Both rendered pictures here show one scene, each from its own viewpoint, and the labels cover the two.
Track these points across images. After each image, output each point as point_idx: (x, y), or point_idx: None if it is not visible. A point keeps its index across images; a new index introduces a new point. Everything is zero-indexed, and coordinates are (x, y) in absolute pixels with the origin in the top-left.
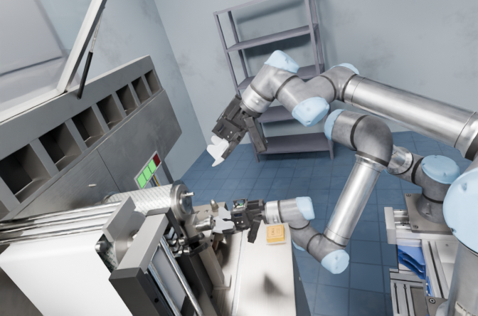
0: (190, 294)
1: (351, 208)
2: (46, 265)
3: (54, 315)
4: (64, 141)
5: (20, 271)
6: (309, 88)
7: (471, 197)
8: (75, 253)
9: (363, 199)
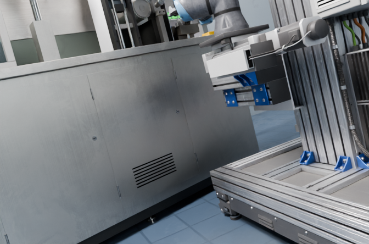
0: None
1: None
2: None
3: (91, 9)
4: None
5: None
6: None
7: None
8: None
9: None
